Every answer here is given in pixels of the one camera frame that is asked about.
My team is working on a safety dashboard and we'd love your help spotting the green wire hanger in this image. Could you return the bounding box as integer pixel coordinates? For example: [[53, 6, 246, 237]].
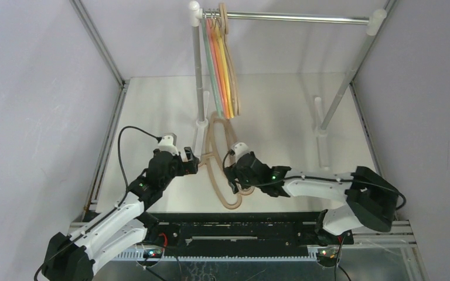
[[200, 18, 224, 118]]

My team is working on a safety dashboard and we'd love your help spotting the pink wire hanger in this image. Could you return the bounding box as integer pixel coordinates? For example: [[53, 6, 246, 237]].
[[206, 19, 227, 118]]

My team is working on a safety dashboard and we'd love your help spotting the yellow wire hanger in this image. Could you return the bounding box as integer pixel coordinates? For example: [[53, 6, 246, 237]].
[[214, 25, 234, 119]]

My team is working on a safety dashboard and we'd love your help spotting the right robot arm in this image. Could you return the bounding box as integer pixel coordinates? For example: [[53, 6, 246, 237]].
[[223, 152, 403, 244]]

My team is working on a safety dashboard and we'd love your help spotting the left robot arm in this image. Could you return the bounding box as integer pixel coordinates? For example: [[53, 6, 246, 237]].
[[34, 146, 199, 280]]

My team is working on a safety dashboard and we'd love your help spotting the metal clothes rack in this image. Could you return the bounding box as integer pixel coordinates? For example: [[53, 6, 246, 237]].
[[189, 1, 387, 171]]

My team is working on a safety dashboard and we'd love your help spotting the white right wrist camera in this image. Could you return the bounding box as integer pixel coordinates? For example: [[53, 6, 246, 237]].
[[230, 142, 251, 160]]

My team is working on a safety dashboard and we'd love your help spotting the right black cable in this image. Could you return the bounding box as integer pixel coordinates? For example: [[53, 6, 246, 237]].
[[221, 150, 407, 211]]

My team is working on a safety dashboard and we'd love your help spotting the black cable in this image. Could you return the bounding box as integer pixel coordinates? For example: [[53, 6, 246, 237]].
[[33, 125, 163, 281], [221, 150, 407, 211]]

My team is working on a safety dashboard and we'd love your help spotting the left black cable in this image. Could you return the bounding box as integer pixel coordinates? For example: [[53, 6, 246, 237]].
[[33, 125, 163, 281]]

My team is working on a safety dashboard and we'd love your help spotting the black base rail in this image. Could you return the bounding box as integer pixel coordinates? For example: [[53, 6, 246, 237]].
[[141, 211, 354, 259]]

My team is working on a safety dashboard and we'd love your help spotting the aluminium frame left post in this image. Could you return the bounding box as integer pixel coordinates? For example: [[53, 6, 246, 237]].
[[69, 0, 125, 88]]

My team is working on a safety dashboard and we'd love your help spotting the aluminium frame post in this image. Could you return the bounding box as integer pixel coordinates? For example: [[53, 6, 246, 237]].
[[347, 0, 400, 84], [69, 0, 125, 88]]

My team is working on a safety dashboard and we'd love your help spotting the aluminium frame right post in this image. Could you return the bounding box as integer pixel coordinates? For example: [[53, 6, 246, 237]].
[[347, 0, 400, 84]]

